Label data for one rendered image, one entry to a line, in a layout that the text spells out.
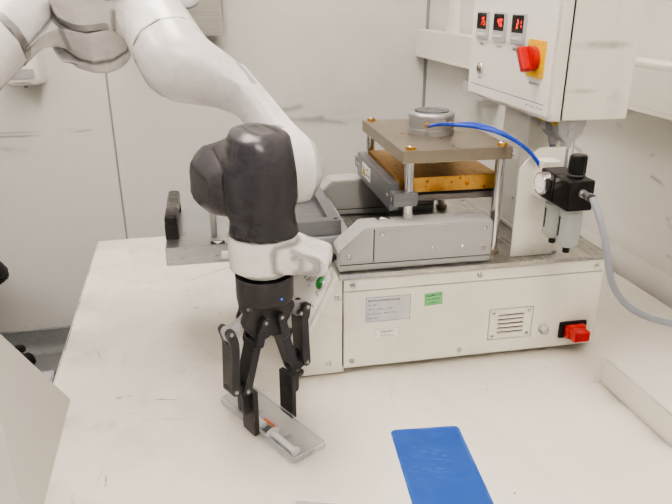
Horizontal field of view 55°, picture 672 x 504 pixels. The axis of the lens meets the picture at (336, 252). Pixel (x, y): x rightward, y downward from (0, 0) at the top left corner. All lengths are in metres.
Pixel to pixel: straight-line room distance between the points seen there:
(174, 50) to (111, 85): 1.55
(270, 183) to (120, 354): 0.54
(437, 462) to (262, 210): 0.41
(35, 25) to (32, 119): 1.48
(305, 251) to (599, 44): 0.54
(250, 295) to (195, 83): 0.33
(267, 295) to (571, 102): 0.55
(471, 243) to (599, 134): 0.67
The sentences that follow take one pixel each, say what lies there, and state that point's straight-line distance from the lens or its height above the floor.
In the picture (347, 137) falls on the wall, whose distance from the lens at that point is 2.61.
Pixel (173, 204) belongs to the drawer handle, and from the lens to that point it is 1.10.
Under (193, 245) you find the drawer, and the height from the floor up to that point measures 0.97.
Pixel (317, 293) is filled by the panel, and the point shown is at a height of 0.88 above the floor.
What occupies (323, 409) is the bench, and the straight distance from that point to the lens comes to 1.00.
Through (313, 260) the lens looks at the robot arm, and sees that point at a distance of 0.79.
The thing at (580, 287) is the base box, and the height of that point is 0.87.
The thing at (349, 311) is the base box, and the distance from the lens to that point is 1.03.
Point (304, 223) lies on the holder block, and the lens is 1.03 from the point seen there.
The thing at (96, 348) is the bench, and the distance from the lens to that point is 1.23.
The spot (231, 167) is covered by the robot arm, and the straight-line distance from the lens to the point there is 0.77.
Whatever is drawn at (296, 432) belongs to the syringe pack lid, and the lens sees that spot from 0.92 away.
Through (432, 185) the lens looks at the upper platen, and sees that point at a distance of 1.06.
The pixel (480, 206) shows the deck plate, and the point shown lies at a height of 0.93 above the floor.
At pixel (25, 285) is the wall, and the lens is 2.77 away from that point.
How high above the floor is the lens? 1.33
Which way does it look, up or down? 22 degrees down
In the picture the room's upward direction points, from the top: straight up
